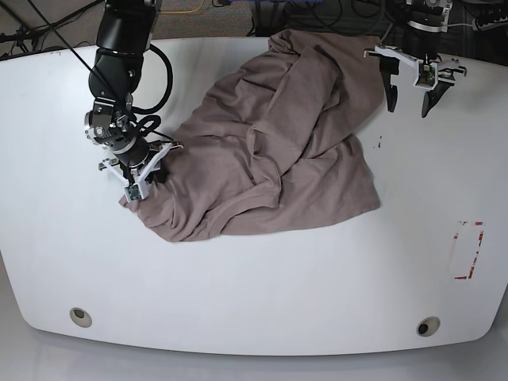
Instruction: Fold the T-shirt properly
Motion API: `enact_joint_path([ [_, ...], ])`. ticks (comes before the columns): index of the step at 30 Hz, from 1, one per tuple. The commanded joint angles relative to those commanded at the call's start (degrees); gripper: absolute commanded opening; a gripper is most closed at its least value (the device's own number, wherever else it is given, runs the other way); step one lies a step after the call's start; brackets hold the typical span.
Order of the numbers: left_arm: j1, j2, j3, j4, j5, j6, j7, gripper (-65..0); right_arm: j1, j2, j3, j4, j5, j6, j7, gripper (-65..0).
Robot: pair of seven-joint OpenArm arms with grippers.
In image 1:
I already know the red tape rectangle marking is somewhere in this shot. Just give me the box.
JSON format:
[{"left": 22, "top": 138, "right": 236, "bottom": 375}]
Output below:
[{"left": 450, "top": 221, "right": 485, "bottom": 280}]

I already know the left table cable grommet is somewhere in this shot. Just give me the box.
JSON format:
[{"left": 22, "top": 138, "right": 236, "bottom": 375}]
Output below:
[{"left": 70, "top": 308, "right": 92, "bottom": 329}]

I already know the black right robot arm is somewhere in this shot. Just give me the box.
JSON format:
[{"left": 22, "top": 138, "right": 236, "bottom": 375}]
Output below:
[{"left": 85, "top": 1, "right": 182, "bottom": 202}]

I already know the right table cable grommet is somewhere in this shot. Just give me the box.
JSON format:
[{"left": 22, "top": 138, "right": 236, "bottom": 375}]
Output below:
[{"left": 417, "top": 317, "right": 441, "bottom": 337}]

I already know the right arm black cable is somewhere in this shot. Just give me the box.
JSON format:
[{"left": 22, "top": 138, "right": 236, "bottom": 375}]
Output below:
[{"left": 130, "top": 43, "right": 175, "bottom": 148}]

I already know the white power strip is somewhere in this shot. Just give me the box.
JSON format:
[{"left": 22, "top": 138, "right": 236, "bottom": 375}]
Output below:
[{"left": 472, "top": 5, "right": 507, "bottom": 32}]

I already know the yellow floor cable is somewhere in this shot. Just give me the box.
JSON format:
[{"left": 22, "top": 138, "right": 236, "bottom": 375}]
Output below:
[{"left": 166, "top": 0, "right": 206, "bottom": 16}]

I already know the table cable grommet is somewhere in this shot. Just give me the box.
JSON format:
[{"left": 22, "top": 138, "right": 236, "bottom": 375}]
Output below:
[
  {"left": 70, "top": 308, "right": 92, "bottom": 329},
  {"left": 417, "top": 317, "right": 441, "bottom": 337}
]

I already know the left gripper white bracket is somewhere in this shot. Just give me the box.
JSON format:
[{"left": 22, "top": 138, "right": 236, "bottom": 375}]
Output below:
[{"left": 364, "top": 45, "right": 467, "bottom": 118}]

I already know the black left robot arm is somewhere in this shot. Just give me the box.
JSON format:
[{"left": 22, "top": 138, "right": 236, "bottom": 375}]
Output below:
[{"left": 364, "top": 1, "right": 467, "bottom": 118}]

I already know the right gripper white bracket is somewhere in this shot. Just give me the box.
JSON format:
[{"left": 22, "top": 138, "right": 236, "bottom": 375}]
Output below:
[{"left": 98, "top": 141, "right": 184, "bottom": 201}]

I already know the mauve brown T-shirt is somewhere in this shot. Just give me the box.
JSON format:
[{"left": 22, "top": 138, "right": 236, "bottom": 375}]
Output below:
[{"left": 121, "top": 29, "right": 384, "bottom": 242}]

